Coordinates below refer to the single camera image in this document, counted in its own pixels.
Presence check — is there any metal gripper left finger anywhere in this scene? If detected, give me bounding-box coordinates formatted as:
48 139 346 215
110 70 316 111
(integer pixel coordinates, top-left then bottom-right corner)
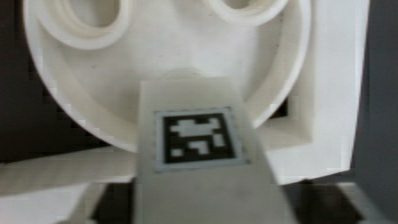
55 181 138 224

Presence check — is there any white stool leg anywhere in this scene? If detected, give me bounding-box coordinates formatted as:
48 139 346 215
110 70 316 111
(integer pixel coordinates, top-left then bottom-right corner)
133 78 298 224

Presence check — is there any white L-shaped fence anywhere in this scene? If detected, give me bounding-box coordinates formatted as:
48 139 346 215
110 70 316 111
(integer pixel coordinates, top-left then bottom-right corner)
0 0 369 224

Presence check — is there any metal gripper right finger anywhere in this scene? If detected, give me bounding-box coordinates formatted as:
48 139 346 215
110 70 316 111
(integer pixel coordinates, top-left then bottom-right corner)
282 181 392 224

